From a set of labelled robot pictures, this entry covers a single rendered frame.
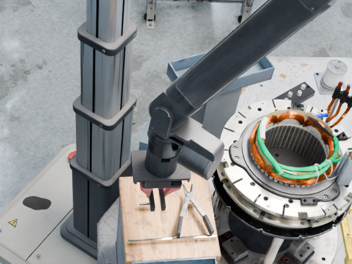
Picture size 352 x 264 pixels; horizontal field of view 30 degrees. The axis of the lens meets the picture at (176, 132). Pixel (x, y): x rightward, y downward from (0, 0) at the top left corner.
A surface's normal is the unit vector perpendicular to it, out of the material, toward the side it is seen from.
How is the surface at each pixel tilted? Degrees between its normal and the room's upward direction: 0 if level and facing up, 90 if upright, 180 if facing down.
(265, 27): 80
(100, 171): 90
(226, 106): 90
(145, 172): 1
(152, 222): 0
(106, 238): 0
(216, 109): 90
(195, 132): 8
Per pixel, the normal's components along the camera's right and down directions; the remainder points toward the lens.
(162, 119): -0.52, 0.53
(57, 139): 0.11, -0.62
